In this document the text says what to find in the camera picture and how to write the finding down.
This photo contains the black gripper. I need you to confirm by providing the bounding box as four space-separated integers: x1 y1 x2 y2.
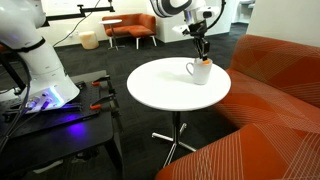
188 19 211 64

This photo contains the white ceramic mug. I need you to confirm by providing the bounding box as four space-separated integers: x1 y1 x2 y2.
185 59 214 86

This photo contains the small orange lounge sofa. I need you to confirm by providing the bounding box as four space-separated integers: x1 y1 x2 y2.
101 13 158 50

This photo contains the chrome star table base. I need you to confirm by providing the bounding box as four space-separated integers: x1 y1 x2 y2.
151 110 198 168

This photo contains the orange patterned corner sofa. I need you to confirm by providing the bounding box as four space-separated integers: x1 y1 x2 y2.
154 34 320 180

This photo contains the small white side table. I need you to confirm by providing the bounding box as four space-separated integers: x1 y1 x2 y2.
99 18 126 52

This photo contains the beige round stool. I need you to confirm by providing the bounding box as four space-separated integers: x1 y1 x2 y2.
78 30 100 50

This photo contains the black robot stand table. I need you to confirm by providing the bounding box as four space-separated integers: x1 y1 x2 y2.
0 69 126 180

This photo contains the black breadboard plate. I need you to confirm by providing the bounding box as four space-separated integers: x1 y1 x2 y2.
0 79 102 138

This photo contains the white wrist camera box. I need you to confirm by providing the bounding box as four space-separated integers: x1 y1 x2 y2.
172 23 191 36

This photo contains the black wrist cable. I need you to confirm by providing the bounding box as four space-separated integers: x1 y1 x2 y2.
207 0 228 32

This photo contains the black clamp orange handle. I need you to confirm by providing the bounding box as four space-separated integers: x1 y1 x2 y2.
89 93 117 111
91 75 113 87

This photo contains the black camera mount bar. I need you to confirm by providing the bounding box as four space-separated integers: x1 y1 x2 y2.
44 3 116 24

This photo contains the black wall cable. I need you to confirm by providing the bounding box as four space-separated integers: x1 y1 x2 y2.
52 0 102 48

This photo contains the black base cable bundle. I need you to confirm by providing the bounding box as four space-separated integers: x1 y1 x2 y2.
0 59 33 154

